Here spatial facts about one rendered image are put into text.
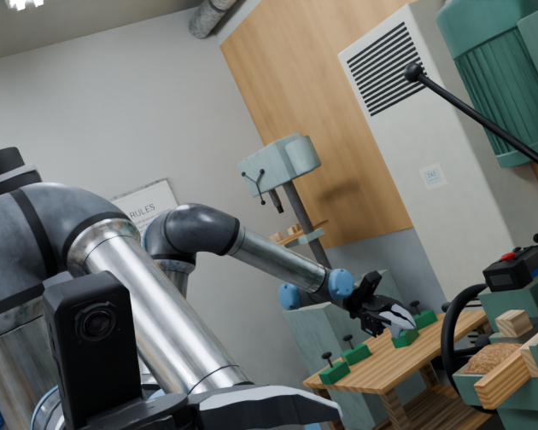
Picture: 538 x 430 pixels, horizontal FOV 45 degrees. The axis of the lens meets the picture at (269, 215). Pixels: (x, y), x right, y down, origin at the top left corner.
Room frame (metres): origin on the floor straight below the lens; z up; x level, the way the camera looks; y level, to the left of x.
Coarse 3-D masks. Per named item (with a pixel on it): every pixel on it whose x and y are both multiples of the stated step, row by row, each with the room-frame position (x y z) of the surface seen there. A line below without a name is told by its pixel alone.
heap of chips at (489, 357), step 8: (496, 344) 1.12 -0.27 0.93; (504, 344) 1.10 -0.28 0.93; (512, 344) 1.09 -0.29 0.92; (520, 344) 1.09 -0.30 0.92; (480, 352) 1.12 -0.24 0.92; (488, 352) 1.10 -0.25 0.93; (496, 352) 1.09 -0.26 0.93; (504, 352) 1.08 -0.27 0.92; (512, 352) 1.07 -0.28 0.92; (472, 360) 1.12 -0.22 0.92; (480, 360) 1.11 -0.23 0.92; (488, 360) 1.09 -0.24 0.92; (496, 360) 1.07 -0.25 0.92; (472, 368) 1.12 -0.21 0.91; (480, 368) 1.10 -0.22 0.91; (488, 368) 1.08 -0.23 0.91
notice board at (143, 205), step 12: (156, 180) 4.00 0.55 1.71; (168, 180) 4.03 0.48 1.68; (132, 192) 3.92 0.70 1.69; (144, 192) 3.95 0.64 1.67; (156, 192) 3.98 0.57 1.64; (168, 192) 4.01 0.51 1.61; (120, 204) 3.87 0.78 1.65; (132, 204) 3.90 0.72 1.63; (144, 204) 3.93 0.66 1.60; (156, 204) 3.97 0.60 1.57; (168, 204) 4.00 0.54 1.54; (132, 216) 3.89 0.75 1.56; (144, 216) 3.92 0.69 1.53; (156, 216) 3.95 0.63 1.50; (144, 228) 3.90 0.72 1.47
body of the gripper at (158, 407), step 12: (168, 396) 0.39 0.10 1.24; (180, 396) 0.37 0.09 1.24; (120, 408) 0.39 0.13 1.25; (132, 408) 0.38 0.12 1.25; (144, 408) 0.37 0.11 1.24; (156, 408) 0.36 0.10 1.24; (168, 408) 0.35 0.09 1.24; (180, 408) 0.36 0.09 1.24; (96, 420) 0.38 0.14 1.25; (108, 420) 0.37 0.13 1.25; (120, 420) 0.36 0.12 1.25; (132, 420) 0.35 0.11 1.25; (144, 420) 0.35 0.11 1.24; (156, 420) 0.35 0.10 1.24; (168, 420) 0.34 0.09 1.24; (192, 420) 0.37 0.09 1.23
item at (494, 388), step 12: (504, 360) 1.00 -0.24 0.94; (516, 360) 0.99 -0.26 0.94; (492, 372) 0.98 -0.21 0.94; (504, 372) 0.97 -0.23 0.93; (516, 372) 0.98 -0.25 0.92; (528, 372) 1.00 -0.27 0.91; (480, 384) 0.96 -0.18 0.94; (492, 384) 0.96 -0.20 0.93; (504, 384) 0.97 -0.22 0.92; (516, 384) 0.98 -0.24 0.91; (480, 396) 0.96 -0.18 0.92; (492, 396) 0.95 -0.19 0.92; (504, 396) 0.96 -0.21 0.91; (492, 408) 0.95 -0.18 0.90
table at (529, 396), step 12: (492, 336) 1.33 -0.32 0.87; (528, 336) 1.16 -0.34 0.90; (456, 372) 1.15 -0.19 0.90; (456, 384) 1.14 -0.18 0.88; (468, 384) 1.12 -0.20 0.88; (528, 384) 1.01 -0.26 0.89; (468, 396) 1.13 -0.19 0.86; (516, 396) 1.04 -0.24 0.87; (528, 396) 1.02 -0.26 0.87; (516, 408) 1.05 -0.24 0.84; (528, 408) 1.03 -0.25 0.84
